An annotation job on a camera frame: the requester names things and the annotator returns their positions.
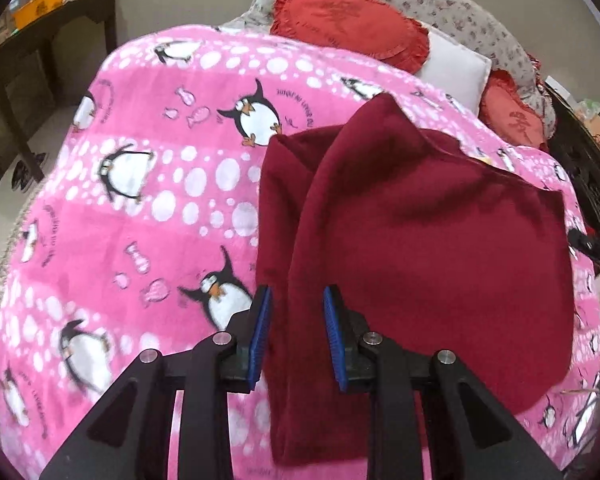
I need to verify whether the orange box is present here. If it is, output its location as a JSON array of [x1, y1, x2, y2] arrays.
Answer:
[[12, 0, 70, 28]]

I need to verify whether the pink penguin print blanket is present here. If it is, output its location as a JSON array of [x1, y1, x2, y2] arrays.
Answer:
[[0, 25, 600, 480]]

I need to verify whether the dark red fleece garment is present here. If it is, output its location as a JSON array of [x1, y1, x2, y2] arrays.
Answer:
[[254, 92, 581, 468]]

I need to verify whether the dark slipper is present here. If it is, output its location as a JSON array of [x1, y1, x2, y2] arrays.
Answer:
[[10, 152, 48, 188]]

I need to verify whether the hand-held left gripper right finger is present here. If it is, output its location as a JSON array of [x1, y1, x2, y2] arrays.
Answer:
[[322, 285, 563, 480]]

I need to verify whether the white square pillow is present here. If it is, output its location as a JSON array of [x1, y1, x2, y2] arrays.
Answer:
[[415, 30, 493, 113]]

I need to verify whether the dark wooden table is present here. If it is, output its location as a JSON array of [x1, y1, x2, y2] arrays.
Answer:
[[0, 0, 118, 183]]

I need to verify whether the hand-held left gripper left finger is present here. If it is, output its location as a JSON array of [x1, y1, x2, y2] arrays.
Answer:
[[40, 285, 273, 480]]

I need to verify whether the dark carved wooden headboard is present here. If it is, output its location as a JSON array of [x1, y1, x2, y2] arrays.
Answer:
[[545, 80, 600, 256]]

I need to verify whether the large red heart pillow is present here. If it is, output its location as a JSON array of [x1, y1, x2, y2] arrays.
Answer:
[[270, 0, 431, 75]]

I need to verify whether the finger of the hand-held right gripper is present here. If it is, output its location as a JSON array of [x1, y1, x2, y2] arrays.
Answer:
[[566, 229, 600, 277]]

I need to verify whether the small red heart pillow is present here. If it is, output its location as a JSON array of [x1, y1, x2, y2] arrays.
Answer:
[[480, 70, 548, 148]]

